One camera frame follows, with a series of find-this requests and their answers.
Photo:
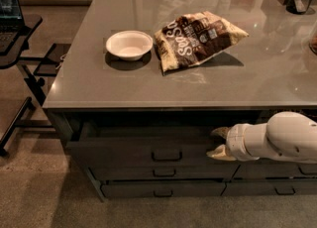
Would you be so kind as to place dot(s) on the dark round object at edge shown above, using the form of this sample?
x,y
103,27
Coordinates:
x,y
313,44

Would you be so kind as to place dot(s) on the snack bags in drawer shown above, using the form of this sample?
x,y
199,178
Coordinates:
x,y
310,113

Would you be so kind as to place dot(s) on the black laptop stand table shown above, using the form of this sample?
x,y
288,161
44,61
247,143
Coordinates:
x,y
33,70

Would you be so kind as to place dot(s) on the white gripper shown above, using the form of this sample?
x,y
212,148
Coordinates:
x,y
237,142

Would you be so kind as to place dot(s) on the brown and cream chip bag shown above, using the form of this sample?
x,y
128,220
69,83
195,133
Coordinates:
x,y
192,39

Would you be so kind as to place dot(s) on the white paper bowl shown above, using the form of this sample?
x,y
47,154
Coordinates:
x,y
129,45

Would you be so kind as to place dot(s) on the black laptop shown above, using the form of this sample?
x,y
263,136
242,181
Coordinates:
x,y
11,24

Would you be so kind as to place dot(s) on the grey drawer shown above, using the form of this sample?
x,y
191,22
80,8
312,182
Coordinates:
x,y
282,188
275,170
172,188
213,171
139,147

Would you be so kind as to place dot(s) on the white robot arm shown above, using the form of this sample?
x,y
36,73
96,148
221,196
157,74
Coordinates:
x,y
285,137

